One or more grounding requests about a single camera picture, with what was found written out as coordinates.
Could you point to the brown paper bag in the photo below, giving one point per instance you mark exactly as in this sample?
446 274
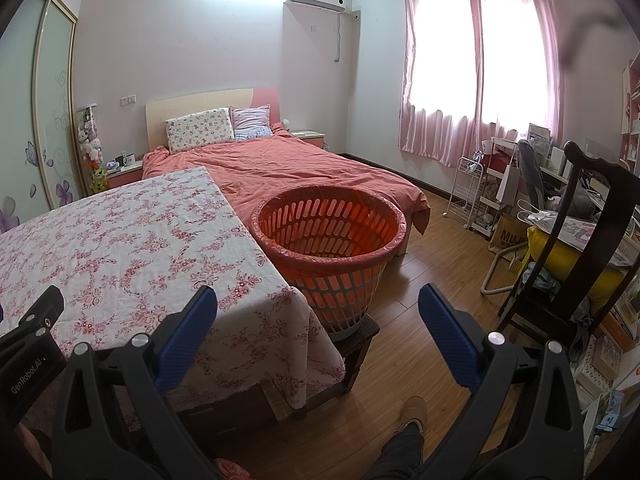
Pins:
507 235

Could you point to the person's foot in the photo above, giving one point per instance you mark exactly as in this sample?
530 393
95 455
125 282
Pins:
230 469
412 412

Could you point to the person's right leg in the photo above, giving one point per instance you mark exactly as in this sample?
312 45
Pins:
395 455

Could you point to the clear tube of plush toys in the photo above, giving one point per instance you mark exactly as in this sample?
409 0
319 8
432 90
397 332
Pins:
89 135

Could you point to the pink nightstand with mugs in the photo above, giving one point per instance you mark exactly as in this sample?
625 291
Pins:
125 175

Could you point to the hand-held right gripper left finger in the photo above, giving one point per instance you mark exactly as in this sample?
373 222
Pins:
187 330

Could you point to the floral pillow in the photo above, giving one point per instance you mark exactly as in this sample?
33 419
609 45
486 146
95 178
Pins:
200 130

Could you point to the person's left forearm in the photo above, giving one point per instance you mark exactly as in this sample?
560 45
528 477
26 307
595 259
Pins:
32 435

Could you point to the person's right foot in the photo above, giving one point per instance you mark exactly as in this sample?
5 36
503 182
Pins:
412 412

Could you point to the white and pink bookshelf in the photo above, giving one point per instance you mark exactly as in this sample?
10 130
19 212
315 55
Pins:
631 100

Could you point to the yellow cushion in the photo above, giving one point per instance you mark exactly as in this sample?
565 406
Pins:
550 250

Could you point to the bed with coral duvet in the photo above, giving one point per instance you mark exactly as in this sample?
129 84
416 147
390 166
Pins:
300 165

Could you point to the grey office chair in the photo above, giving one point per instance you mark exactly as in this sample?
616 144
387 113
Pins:
532 175

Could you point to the white wall socket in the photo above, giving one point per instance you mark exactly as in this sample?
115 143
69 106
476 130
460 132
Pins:
128 100

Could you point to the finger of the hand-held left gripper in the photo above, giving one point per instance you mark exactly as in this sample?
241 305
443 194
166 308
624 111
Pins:
45 305

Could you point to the white perforated storage box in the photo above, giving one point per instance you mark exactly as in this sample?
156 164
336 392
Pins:
592 370

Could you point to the grey cloth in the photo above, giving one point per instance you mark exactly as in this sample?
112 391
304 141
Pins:
580 197

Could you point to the dark wooden chair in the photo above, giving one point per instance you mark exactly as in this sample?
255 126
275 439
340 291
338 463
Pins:
574 210

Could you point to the dark wooden stool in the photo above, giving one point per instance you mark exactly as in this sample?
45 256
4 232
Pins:
357 345

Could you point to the dark mug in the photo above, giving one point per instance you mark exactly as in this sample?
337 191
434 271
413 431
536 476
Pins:
121 160

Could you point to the orange plastic basket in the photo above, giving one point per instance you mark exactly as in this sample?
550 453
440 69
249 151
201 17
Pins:
325 230

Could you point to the pink striped pillow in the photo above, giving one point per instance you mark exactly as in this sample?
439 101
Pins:
250 122

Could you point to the sliding wardrobe with purple flowers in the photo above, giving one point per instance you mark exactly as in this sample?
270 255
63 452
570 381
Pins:
30 110

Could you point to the white shelf cart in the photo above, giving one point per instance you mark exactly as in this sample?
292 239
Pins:
495 175

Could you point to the table with floral cloth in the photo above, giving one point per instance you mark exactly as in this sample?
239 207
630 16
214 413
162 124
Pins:
125 260

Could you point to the yellow green plush toy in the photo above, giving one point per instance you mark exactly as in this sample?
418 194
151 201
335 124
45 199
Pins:
98 180

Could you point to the magazine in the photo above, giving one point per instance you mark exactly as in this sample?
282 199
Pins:
595 232

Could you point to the pink curtain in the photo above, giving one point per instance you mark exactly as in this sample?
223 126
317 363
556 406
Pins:
440 125

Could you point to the person's left foot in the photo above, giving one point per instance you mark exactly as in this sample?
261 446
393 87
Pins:
230 469

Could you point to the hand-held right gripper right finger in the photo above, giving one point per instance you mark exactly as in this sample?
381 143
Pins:
450 335

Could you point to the cream and pink headboard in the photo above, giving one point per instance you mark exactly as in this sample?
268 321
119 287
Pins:
200 102

